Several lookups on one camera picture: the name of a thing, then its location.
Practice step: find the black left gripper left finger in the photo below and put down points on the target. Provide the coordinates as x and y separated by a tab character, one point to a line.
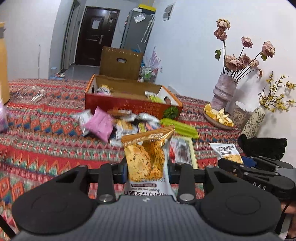
106	176

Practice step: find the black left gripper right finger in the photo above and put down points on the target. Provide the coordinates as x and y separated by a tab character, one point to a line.
186	177

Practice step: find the white oat snack packet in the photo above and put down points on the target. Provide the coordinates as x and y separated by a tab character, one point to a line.
226	151

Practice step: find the orange oat crisp snack packet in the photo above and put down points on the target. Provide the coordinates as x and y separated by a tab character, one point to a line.
147	156

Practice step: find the pink snack packet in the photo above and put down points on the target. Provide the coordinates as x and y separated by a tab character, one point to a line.
101	124

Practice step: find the white silver snack packet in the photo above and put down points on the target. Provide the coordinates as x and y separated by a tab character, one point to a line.
83	117

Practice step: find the person's right hand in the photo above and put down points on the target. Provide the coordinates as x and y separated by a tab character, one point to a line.
288	227

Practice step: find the speckled white bottle vase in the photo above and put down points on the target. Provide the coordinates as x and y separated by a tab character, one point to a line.
254	122

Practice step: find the green snack packet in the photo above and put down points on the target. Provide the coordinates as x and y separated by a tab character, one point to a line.
181	128

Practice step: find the glass jar of seeds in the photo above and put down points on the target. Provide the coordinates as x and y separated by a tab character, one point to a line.
240	115

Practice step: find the colourful snack packet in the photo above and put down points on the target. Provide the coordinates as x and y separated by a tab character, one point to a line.
147	126

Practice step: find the plate of orange chips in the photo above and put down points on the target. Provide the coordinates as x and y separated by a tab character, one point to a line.
218	118

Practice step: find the yellow flower branch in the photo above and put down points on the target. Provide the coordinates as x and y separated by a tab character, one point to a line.
275	96

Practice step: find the patterned red tablecloth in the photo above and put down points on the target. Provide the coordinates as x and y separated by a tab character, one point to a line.
43	140

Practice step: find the red orange cardboard box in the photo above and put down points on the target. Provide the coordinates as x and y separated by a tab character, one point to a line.
139	97

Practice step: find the purple ceramic vase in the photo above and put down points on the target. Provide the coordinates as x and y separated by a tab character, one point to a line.
223	91

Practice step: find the dried pink roses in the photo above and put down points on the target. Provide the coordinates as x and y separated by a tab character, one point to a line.
237	67

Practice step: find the brown cardboard box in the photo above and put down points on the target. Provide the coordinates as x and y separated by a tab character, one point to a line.
120	63

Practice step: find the purple tissue pack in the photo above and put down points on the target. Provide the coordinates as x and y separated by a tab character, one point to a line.
3	118

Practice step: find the yellow thermos jug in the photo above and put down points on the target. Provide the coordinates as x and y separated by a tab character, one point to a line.
5	91

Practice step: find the dark entrance door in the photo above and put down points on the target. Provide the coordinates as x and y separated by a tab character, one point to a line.
96	31

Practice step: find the grey refrigerator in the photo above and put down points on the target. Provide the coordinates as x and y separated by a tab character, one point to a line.
138	26

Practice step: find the wall electrical panel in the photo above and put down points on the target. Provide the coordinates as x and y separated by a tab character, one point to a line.
168	12

